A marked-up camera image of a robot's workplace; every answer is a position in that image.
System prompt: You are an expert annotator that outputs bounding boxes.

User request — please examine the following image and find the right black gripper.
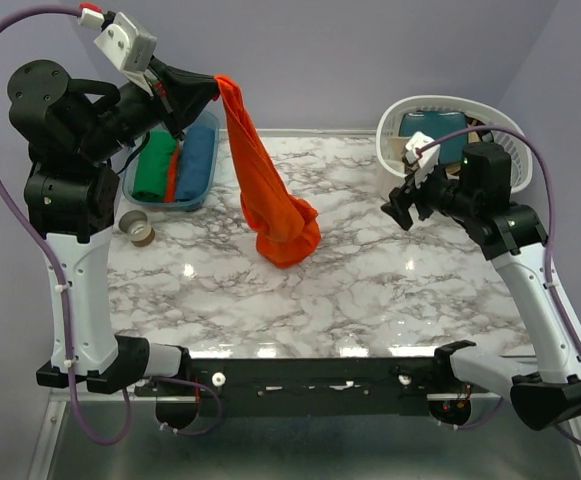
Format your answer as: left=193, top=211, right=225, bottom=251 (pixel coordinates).
left=380, top=157, right=478, bottom=230

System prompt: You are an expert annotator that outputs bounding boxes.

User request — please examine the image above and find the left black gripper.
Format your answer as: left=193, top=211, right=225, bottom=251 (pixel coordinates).
left=77, top=49, right=222, bottom=162

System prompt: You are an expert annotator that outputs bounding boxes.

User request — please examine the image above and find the orange t shirt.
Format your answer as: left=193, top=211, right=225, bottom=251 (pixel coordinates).
left=163, top=144, right=181, bottom=203
left=215, top=75, right=322, bottom=268

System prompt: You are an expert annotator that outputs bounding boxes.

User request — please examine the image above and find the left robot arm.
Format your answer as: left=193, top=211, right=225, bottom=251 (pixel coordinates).
left=7, top=59, right=219, bottom=395

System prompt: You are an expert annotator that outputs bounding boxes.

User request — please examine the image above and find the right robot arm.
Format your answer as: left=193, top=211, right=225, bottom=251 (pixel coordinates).
left=381, top=137, right=581, bottom=431

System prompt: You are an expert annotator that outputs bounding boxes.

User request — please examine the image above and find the tape roll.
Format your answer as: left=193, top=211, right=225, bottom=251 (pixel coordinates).
left=118, top=210, right=155, bottom=247

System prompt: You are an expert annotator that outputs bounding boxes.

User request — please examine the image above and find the clear blue plastic bin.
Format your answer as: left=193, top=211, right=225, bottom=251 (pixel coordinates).
left=122, top=111, right=219, bottom=212

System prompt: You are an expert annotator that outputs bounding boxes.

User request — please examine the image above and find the beige garment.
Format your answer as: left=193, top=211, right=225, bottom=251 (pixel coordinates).
left=384, top=136, right=410, bottom=172

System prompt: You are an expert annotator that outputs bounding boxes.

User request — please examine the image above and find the rolled blue t shirt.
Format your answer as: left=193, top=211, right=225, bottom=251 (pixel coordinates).
left=175, top=126, right=215, bottom=202

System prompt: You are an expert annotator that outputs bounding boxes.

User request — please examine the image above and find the teal folded garment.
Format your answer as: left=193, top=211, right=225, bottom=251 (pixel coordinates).
left=399, top=111, right=468, bottom=165

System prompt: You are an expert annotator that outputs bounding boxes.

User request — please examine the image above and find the white laundry basket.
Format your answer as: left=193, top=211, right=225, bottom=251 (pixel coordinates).
left=375, top=95, right=533, bottom=198

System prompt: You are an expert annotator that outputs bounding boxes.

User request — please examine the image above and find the rolled green t shirt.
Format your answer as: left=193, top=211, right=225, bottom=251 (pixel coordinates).
left=132, top=130, right=180, bottom=203

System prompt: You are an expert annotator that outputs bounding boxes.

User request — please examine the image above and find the rolled orange t shirt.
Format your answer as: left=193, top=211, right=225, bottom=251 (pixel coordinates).
left=163, top=144, right=181, bottom=203

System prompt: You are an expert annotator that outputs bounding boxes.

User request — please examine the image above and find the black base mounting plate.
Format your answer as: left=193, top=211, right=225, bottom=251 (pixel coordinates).
left=133, top=355, right=491, bottom=419

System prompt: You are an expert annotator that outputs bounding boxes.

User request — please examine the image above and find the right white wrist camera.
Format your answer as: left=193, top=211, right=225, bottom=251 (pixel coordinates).
left=402, top=131, right=440, bottom=188

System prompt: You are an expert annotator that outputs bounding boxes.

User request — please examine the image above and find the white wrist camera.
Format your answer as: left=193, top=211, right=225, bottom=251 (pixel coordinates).
left=78, top=3, right=157, bottom=93
left=402, top=131, right=440, bottom=188

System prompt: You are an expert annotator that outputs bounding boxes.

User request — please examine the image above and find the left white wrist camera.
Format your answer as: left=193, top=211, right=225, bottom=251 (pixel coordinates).
left=78, top=3, right=157, bottom=93

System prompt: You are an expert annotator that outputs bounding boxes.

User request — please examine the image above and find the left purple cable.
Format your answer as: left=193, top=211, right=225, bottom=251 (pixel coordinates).
left=0, top=4, right=221, bottom=446

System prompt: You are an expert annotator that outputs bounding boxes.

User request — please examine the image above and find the purple cable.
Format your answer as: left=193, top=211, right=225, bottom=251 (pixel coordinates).
left=419, top=124, right=581, bottom=454
left=0, top=4, right=221, bottom=446

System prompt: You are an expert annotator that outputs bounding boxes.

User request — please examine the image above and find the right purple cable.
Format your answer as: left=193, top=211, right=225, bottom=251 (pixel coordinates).
left=419, top=124, right=581, bottom=454

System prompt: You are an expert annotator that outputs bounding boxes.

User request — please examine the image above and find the aluminium rail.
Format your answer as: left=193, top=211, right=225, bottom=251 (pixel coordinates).
left=49, top=389, right=581, bottom=402

